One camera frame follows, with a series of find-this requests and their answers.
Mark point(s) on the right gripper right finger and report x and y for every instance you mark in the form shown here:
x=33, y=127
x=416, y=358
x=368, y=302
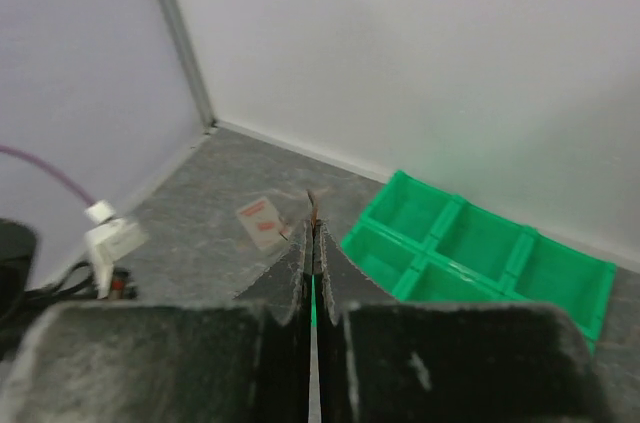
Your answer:
x=383, y=360

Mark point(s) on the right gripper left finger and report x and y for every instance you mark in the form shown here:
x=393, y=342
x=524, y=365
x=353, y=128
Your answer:
x=246, y=360

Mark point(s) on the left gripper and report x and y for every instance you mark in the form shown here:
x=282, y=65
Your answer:
x=84, y=281

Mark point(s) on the green compartment bin tray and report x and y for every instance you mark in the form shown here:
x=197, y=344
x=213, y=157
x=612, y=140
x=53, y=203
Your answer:
x=423, y=244

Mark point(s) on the playing card box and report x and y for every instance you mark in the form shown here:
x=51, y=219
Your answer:
x=264, y=224

